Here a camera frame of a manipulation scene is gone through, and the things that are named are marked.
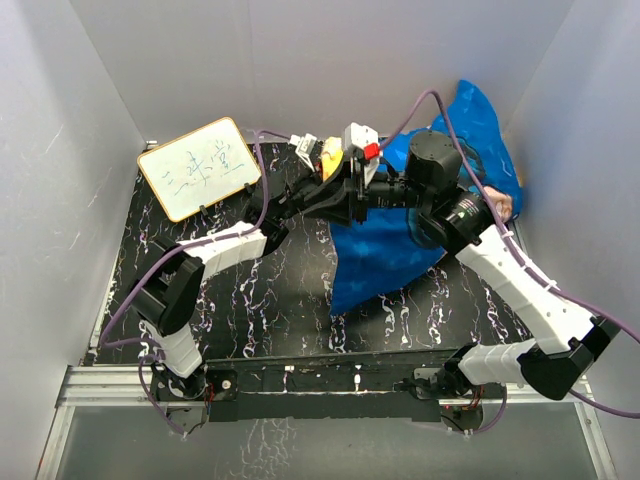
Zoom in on aluminium frame rail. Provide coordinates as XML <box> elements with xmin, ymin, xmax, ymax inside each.
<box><xmin>38</xmin><ymin>366</ymin><xmax>617</xmax><ymax>479</ymax></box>

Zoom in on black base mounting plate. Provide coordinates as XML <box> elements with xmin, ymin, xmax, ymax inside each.
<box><xmin>151</xmin><ymin>349</ymin><xmax>504</xmax><ymax>422</ymax></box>

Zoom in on orange and blue pillowcase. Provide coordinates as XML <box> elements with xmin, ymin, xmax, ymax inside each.
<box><xmin>329</xmin><ymin>80</ymin><xmax>523</xmax><ymax>315</ymax></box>

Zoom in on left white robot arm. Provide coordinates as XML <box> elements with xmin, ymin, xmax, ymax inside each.
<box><xmin>129</xmin><ymin>172</ymin><xmax>321</xmax><ymax>399</ymax></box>

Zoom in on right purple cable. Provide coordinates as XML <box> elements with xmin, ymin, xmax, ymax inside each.
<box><xmin>379</xmin><ymin>89</ymin><xmax>640</xmax><ymax>436</ymax></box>

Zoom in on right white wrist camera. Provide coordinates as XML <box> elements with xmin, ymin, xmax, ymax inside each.
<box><xmin>342</xmin><ymin>122</ymin><xmax>380</xmax><ymax>186</ymax></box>

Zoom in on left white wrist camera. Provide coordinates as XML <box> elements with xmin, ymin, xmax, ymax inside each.
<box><xmin>289</xmin><ymin>133</ymin><xmax>318</xmax><ymax>171</ymax></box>

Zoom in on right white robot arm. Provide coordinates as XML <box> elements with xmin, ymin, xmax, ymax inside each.
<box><xmin>305</xmin><ymin>124</ymin><xmax>620</xmax><ymax>400</ymax></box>

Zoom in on small whiteboard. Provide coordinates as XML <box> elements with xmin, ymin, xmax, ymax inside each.
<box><xmin>137</xmin><ymin>117</ymin><xmax>261</xmax><ymax>223</ymax></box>

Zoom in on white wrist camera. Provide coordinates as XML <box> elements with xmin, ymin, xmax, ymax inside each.
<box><xmin>342</xmin><ymin>122</ymin><xmax>380</xmax><ymax>186</ymax></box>
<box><xmin>289</xmin><ymin>133</ymin><xmax>318</xmax><ymax>171</ymax></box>

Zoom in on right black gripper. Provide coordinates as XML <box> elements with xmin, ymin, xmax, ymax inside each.
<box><xmin>304</xmin><ymin>155</ymin><xmax>433</xmax><ymax>227</ymax></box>

